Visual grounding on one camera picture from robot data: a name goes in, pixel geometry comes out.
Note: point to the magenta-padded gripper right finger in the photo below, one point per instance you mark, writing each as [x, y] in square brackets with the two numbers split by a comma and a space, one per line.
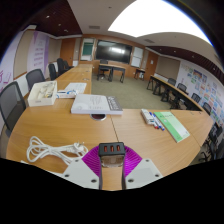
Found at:
[143, 173]

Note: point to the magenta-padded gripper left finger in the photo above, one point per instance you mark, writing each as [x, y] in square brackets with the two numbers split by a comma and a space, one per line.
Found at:
[80, 175]

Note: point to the black charger with orange ports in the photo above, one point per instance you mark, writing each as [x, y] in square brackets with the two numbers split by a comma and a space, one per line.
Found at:
[112, 150]

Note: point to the red marker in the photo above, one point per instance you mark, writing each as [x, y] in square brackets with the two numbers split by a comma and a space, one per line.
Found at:
[154, 122]

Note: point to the blue marker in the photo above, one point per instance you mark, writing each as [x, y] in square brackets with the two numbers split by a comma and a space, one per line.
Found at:
[158, 122]

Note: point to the green booklet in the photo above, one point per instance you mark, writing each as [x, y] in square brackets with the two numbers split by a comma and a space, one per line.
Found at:
[171, 125]

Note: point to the white whiteboard eraser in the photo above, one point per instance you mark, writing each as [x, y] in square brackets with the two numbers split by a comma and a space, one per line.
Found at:
[146, 116]

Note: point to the thick white book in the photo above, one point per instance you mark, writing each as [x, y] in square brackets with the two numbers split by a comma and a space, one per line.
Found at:
[90, 104]

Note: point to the row of black chairs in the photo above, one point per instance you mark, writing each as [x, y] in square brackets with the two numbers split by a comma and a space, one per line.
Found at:
[210, 133]

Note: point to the white open cardboard box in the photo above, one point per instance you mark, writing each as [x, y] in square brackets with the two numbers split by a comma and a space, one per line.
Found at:
[41, 99]

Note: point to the white papers with blue packet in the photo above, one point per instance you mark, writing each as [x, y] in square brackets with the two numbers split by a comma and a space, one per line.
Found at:
[75, 88]

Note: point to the long wooden side table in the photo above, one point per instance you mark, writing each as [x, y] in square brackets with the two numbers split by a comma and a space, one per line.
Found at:
[170, 89]

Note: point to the black mesh office chair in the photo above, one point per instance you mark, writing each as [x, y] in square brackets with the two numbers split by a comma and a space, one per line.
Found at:
[35, 77]
[11, 103]

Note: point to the small dark side desk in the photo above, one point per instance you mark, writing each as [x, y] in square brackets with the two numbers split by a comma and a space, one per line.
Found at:
[140, 70]

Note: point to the brown wooden door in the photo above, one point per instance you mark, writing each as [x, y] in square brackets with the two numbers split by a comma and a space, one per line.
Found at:
[67, 51]
[151, 65]

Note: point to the dark lectern desk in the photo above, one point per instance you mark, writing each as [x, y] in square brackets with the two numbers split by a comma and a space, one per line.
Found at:
[111, 68]

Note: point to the group of black office chairs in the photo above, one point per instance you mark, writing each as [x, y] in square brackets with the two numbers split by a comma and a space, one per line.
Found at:
[60, 66]

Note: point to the plain white whiteboard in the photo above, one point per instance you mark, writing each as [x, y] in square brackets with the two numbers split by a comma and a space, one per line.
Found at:
[136, 56]

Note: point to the whiteboard with green sheet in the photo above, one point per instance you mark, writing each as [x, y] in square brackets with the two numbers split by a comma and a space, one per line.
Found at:
[87, 49]

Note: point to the large bright ceiling light panel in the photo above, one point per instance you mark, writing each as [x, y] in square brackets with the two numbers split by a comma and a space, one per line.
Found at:
[153, 18]

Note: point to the colourful wall poster display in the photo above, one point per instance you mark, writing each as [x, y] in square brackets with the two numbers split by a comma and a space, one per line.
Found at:
[203, 86]

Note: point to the large black wall screen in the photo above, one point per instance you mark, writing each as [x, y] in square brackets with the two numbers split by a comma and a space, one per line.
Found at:
[113, 51]

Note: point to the narrow purple wall banner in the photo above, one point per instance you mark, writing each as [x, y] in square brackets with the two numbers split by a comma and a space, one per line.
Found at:
[38, 53]

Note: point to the wide purple wall banner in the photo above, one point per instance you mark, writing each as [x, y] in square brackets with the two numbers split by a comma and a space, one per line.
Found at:
[8, 66]

